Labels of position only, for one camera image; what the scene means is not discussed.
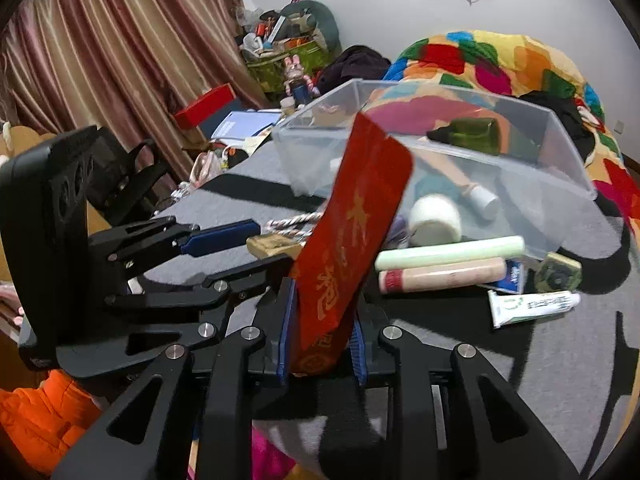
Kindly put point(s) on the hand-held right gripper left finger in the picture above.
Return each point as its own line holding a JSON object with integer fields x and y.
{"x": 286, "y": 332}

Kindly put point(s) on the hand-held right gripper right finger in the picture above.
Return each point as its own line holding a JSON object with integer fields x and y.
{"x": 359, "y": 355}

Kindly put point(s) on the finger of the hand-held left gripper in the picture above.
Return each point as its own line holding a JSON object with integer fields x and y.
{"x": 220, "y": 237}
{"x": 220, "y": 287}

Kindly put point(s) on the wooden block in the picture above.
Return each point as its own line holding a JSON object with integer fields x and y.
{"x": 267, "y": 246}

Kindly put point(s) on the pink tube with red label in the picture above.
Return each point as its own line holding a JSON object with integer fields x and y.
{"x": 440, "y": 275}

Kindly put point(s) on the clear plastic bin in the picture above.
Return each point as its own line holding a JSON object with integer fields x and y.
{"x": 320, "y": 160}

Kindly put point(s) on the red tea packet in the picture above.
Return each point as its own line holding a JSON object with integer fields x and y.
{"x": 350, "y": 220}

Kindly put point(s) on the purple bottle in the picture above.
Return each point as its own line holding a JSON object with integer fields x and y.
{"x": 397, "y": 227}

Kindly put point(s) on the light green tube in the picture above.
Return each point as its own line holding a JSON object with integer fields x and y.
{"x": 450, "y": 252}

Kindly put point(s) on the blue card packet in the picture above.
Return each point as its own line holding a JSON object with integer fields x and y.
{"x": 512, "y": 275}

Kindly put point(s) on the white toothpaste tube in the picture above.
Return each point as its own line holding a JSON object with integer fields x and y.
{"x": 530, "y": 307}

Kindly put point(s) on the small green box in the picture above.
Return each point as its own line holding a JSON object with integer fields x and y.
{"x": 557, "y": 272}

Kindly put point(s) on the pink clear bag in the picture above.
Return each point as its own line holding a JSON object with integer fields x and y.
{"x": 207, "y": 167}

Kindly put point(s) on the blue white booklet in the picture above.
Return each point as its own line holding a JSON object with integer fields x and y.
{"x": 245, "y": 125}

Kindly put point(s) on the red box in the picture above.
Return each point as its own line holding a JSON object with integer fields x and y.
{"x": 205, "y": 105}

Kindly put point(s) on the grey black blanket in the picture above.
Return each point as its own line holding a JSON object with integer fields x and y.
{"x": 500, "y": 370}

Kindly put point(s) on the paper cup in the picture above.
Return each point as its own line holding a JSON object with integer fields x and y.
{"x": 287, "y": 103}

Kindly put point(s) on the white roll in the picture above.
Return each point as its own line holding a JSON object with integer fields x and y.
{"x": 435, "y": 220}

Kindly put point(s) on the pink rabbit toy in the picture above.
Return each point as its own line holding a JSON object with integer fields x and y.
{"x": 297, "y": 77}

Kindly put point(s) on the green storage bag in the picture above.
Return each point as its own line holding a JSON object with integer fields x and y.
{"x": 280, "y": 67}

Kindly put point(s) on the beige bottle with white cap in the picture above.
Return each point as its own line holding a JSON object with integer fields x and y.
{"x": 482, "y": 202}

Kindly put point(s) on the striped curtain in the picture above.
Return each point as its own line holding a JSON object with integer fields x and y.
{"x": 125, "y": 50}

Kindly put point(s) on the dark clothes pile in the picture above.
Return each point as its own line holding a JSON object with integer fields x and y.
{"x": 355, "y": 65}

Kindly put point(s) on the grey neck pillow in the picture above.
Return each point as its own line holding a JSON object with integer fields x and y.
{"x": 320, "y": 20}

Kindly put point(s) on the green glass bottle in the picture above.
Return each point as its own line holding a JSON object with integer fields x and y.
{"x": 470, "y": 135}

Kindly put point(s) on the colourful patchwork blanket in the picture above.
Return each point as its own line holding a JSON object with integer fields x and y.
{"x": 480, "y": 60}

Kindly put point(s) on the black garment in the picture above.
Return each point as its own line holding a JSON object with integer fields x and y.
{"x": 560, "y": 110}

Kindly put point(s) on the wall outlet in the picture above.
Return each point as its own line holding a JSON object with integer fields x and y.
{"x": 620, "y": 127}

